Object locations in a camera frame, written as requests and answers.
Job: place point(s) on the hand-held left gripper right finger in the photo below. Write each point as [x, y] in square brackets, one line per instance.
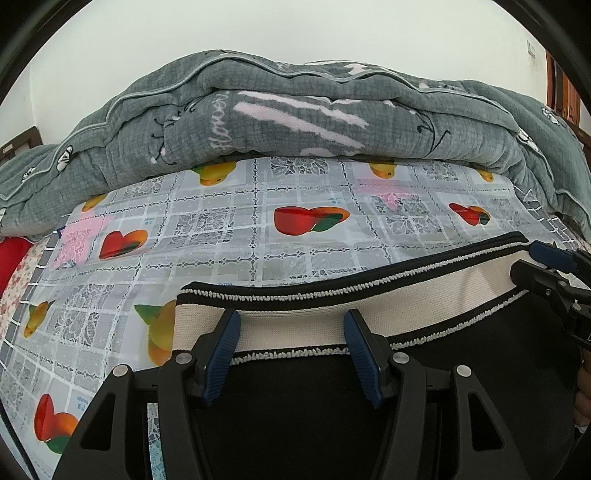
[364, 360]

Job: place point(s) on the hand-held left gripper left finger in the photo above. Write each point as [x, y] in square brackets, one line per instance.
[220, 360]

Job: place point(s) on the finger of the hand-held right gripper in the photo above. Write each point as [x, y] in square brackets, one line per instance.
[538, 277]
[547, 253]

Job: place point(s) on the black pants with white stripe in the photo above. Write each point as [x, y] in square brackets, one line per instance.
[295, 415]

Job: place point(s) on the person's right hand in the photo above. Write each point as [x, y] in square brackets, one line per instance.
[583, 392]

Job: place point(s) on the grey checked cloth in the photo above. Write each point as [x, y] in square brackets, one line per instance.
[538, 207]

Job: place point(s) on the fruit print plastic sheet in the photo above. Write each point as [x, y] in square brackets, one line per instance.
[231, 240]

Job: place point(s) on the dark wooden bed end board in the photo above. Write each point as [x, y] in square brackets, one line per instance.
[23, 141]
[585, 138]

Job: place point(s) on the brown wooden door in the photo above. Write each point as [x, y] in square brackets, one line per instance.
[565, 92]

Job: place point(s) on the floral bed sheet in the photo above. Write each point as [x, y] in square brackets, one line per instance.
[27, 272]

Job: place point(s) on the red cloth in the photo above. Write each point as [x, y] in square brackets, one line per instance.
[11, 258]

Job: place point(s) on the grey floral quilt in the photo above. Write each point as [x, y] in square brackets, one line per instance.
[277, 124]

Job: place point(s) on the white wall switch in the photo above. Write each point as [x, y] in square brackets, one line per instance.
[531, 48]

